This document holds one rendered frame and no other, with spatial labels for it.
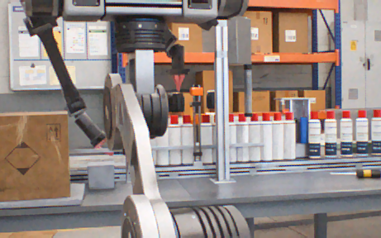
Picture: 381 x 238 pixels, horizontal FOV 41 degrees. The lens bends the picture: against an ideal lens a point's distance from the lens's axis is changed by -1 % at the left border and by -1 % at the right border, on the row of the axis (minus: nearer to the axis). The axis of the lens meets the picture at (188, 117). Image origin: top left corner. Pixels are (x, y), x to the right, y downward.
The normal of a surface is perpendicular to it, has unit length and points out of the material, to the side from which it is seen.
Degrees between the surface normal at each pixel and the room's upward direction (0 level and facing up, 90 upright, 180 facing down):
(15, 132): 90
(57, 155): 90
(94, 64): 90
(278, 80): 90
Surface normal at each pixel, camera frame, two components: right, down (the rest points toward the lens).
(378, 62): 0.29, 0.04
